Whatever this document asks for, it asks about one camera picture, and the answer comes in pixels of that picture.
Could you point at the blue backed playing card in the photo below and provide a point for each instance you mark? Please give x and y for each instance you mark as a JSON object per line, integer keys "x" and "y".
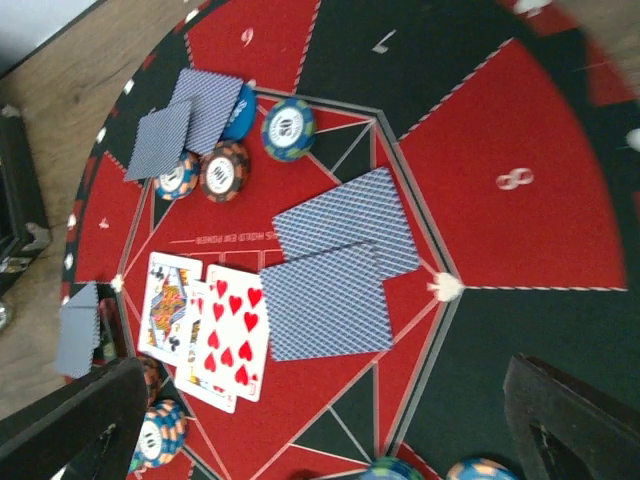
{"x": 367, "y": 208}
{"x": 327, "y": 304}
{"x": 159, "y": 142}
{"x": 212, "y": 97}
{"x": 79, "y": 333}

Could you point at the king of clubs card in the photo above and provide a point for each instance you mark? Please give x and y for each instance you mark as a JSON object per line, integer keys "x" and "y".
{"x": 164, "y": 308}

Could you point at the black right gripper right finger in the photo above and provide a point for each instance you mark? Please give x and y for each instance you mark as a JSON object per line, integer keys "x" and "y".
{"x": 563, "y": 428}

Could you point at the round red black poker mat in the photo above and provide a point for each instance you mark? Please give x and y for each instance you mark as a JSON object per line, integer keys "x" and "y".
{"x": 511, "y": 138}

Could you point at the brown chip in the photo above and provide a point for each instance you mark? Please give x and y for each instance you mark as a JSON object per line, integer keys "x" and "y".
{"x": 152, "y": 378}
{"x": 225, "y": 171}

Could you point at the ten of hearts card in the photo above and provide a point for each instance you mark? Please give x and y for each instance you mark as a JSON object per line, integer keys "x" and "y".
{"x": 235, "y": 336}

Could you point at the green chip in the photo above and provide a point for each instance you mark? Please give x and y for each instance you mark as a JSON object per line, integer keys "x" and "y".
{"x": 288, "y": 130}
{"x": 390, "y": 468}

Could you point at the black poker case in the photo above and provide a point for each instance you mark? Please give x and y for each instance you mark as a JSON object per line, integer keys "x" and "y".
{"x": 25, "y": 230}

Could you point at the blue small blind button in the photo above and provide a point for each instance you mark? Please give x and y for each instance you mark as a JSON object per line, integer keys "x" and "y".
{"x": 242, "y": 116}

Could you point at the blue orange chip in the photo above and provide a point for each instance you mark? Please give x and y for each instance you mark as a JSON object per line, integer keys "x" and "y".
{"x": 181, "y": 181}
{"x": 479, "y": 469}
{"x": 162, "y": 436}

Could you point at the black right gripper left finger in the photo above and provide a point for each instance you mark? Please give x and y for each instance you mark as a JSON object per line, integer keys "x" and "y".
{"x": 88, "y": 429}

